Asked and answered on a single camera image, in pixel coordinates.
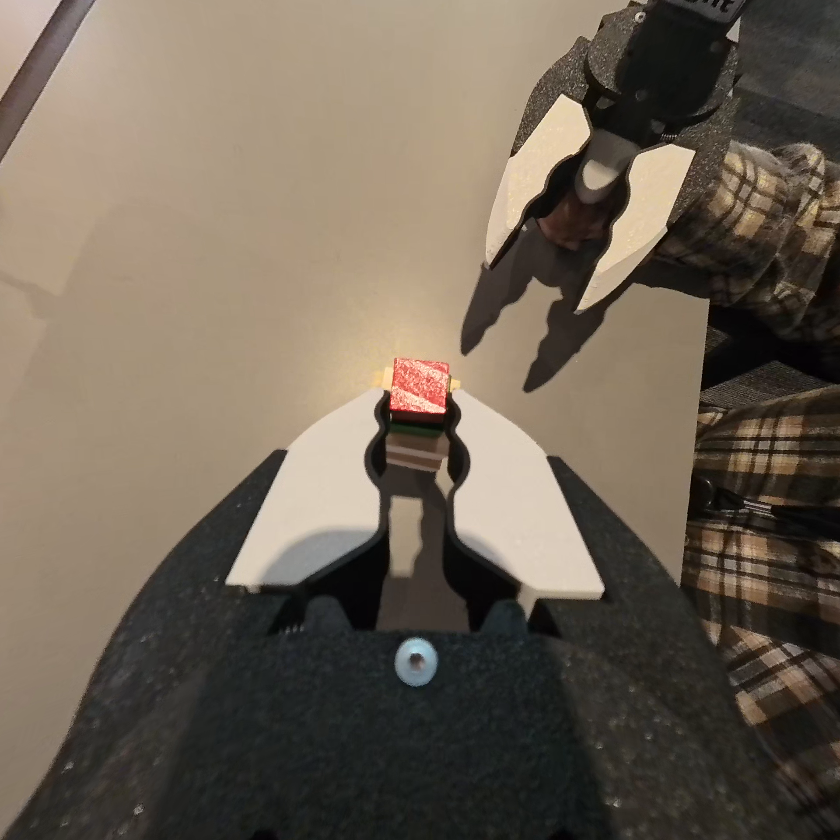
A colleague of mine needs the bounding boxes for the black strap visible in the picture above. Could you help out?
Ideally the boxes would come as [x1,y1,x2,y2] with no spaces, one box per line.
[692,476,840,542]

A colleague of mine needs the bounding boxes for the dark grey chair seat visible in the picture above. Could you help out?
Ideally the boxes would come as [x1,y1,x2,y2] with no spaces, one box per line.
[699,305,840,403]

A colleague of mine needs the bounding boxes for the person's right forearm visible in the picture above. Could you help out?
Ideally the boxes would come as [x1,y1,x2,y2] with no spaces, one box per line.
[653,141,840,343]

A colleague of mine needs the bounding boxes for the person's right hand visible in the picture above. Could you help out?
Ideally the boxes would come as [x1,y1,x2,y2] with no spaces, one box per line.
[538,193,619,252]

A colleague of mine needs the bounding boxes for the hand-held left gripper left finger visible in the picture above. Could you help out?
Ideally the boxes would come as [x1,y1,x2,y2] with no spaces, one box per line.
[225,387,395,595]

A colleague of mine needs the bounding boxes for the red wooden cube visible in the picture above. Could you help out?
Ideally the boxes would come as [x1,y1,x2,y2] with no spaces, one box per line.
[388,357,454,420]

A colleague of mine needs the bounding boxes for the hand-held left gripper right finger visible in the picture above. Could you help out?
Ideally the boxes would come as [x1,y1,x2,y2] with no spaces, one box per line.
[443,388,606,616]

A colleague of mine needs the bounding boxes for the person's plaid shirt torso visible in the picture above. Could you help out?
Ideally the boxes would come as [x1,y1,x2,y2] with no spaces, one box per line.
[681,386,840,824]

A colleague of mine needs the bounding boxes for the dark metal bar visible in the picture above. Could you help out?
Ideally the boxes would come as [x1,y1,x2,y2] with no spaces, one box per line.
[0,0,99,162]

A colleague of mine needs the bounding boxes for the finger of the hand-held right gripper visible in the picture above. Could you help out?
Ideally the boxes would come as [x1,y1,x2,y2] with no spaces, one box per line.
[483,97,597,269]
[573,143,698,314]

